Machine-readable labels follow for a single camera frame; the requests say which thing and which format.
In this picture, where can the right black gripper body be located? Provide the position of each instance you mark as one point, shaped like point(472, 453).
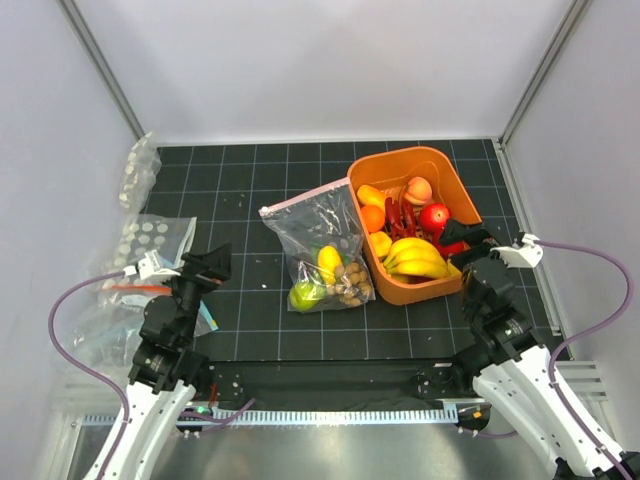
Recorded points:
point(464, 295)

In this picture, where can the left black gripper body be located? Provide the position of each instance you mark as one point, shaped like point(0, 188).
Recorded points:
point(188, 294)

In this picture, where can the orange plastic basket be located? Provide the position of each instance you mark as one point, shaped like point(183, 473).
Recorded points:
point(390, 172)

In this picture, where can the green apple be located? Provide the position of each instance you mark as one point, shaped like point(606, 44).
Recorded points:
point(303, 296)

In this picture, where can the pink dotted zip bag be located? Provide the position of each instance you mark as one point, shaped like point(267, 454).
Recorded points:
point(322, 239)

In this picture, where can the yellow mango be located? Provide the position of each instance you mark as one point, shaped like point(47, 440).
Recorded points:
point(328, 259)

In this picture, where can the brown longan cluster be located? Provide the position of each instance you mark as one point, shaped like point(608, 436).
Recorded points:
point(352, 287)

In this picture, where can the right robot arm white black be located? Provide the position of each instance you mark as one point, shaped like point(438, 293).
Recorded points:
point(511, 368)

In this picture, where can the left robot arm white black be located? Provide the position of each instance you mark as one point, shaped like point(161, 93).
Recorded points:
point(166, 371)

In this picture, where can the white dotted bag with items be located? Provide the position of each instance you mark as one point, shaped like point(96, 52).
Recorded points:
point(140, 234)

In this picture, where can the crumpled clear plastic bag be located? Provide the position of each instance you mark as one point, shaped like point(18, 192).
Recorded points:
point(106, 337)

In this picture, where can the white dotted bag upright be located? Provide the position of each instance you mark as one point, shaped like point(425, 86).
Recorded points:
point(140, 174)

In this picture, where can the red apple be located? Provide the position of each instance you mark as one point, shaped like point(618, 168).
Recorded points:
point(446, 251)

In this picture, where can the yellow banana bunch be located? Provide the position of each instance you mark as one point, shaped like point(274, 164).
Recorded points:
point(414, 259)

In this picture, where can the peach fruit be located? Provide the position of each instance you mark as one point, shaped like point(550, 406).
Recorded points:
point(418, 191)

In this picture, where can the red chili peppers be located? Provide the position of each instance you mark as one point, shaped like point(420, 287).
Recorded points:
point(401, 218)

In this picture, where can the black grid mat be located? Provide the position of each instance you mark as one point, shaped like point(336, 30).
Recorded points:
point(224, 188)

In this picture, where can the orange fruit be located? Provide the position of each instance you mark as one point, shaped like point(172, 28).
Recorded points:
point(373, 218)

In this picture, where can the yellow bell pepper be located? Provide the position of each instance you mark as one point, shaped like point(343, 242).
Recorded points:
point(368, 195)

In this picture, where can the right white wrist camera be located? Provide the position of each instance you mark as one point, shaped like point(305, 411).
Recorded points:
point(525, 252)

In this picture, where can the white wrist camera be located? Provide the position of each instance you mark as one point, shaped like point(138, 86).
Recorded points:
point(525, 252)
point(151, 266)

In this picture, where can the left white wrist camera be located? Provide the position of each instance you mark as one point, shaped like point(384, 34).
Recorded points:
point(151, 266)

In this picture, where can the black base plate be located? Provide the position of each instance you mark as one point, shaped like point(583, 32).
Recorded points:
point(332, 384)

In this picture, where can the white slotted cable duct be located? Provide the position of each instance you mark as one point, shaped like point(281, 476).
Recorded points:
point(268, 418)

